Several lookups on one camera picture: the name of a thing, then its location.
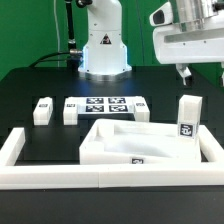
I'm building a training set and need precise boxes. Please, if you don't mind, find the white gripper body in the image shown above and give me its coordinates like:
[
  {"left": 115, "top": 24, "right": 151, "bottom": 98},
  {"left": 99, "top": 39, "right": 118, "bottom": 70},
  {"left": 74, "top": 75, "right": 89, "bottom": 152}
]
[{"left": 149, "top": 6, "right": 224, "bottom": 64}]

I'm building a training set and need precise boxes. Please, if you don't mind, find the white desk top tray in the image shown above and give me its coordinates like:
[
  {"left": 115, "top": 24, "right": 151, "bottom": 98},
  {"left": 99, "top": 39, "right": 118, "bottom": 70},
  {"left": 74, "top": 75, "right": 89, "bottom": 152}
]
[{"left": 79, "top": 119, "right": 201, "bottom": 165}]

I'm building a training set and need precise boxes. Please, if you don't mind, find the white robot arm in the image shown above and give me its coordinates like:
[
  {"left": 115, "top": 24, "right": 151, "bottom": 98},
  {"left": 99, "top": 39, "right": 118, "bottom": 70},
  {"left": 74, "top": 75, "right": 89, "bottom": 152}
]
[{"left": 76, "top": 0, "right": 224, "bottom": 80}]

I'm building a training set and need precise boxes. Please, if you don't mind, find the fiducial marker base sheet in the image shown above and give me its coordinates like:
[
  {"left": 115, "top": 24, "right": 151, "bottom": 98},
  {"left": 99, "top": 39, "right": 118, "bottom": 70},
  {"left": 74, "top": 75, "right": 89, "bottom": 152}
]
[{"left": 78, "top": 96, "right": 134, "bottom": 114}]

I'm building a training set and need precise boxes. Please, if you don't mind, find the white U-shaped obstacle fence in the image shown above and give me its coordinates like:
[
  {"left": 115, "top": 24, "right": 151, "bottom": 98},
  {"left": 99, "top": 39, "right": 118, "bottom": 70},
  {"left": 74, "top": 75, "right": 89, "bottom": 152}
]
[{"left": 0, "top": 128, "right": 224, "bottom": 190}]

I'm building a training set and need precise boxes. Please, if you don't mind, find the black camera stand pole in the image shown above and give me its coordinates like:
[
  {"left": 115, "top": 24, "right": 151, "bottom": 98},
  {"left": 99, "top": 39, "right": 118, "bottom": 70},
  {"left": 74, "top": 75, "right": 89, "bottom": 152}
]
[{"left": 65, "top": 0, "right": 77, "bottom": 70}]

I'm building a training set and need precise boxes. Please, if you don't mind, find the white hanging cable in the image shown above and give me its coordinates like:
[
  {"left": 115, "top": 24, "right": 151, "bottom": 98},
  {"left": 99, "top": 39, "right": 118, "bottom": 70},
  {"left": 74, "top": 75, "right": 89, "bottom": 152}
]
[{"left": 53, "top": 0, "right": 62, "bottom": 68}]

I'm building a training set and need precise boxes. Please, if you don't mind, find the black cable bundle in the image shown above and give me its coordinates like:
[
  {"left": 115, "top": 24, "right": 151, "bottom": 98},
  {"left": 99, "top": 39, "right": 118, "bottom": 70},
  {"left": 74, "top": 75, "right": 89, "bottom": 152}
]
[{"left": 29, "top": 50, "right": 83, "bottom": 69}]

